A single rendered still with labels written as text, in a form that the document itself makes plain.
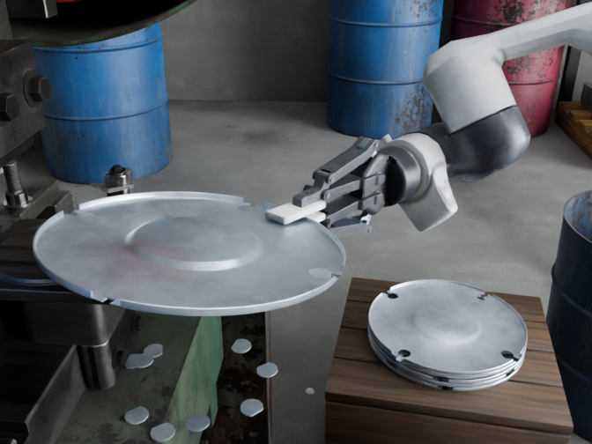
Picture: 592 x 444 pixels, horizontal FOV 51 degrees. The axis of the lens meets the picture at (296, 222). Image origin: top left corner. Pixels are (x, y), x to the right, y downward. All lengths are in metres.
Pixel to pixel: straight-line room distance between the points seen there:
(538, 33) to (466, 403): 0.59
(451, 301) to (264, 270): 0.76
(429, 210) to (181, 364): 0.38
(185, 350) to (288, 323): 1.14
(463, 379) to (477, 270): 1.08
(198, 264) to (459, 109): 0.44
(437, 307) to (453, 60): 0.55
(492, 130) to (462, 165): 0.07
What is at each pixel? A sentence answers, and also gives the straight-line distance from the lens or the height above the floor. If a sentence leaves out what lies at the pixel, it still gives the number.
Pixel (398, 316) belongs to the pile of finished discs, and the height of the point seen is 0.39.
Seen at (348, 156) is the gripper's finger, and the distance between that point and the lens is 0.75.
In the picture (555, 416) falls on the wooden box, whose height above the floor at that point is 0.35.
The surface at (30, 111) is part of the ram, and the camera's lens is 0.63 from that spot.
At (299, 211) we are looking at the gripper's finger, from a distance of 0.68.
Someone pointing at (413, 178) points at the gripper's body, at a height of 0.77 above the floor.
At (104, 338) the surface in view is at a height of 0.71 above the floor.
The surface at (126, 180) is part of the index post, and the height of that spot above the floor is 0.79.
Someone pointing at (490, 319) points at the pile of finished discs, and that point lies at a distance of 1.25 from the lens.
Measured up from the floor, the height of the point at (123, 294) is 0.81.
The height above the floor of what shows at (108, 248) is 0.81.
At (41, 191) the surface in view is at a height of 0.76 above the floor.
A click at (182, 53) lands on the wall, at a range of 4.02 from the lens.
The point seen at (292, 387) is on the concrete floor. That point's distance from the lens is 1.63.
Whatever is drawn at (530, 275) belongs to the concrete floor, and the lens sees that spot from 2.20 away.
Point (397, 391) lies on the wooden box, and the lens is 1.11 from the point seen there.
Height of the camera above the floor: 1.08
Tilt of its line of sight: 27 degrees down
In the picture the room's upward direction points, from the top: straight up
